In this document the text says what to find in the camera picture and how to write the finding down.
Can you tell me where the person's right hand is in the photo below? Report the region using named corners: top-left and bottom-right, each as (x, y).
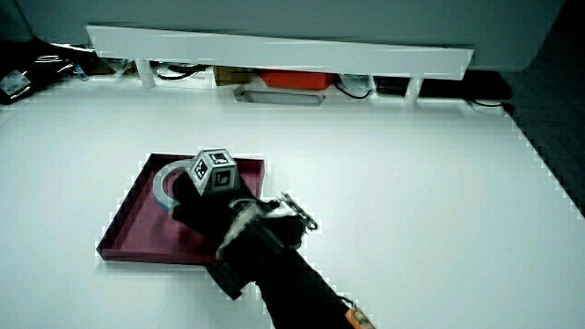
top-left (171, 148), bottom-right (320, 258)

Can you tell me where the person's right forearm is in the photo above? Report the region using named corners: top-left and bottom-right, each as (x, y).
top-left (206, 240), bottom-right (358, 329)

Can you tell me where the maroon square tray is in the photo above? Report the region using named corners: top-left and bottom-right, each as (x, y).
top-left (96, 153), bottom-right (267, 267)

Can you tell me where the brown cardboard box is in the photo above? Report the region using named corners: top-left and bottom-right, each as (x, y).
top-left (212, 66), bottom-right (252, 88)

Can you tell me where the orange box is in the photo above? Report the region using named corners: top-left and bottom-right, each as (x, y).
top-left (259, 69), bottom-right (337, 91)

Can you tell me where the white long shelf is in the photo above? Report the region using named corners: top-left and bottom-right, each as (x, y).
top-left (85, 24), bottom-right (475, 106)

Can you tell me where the orange tag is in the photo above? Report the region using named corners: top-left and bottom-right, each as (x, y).
top-left (343, 306), bottom-right (378, 329)

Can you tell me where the black bag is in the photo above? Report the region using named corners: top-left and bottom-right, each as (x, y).
top-left (0, 37), bottom-right (100, 107)

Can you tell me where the black cable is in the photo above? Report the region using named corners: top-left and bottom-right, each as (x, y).
top-left (334, 80), bottom-right (374, 101)
top-left (154, 63), bottom-right (209, 82)
top-left (465, 97), bottom-right (516, 116)

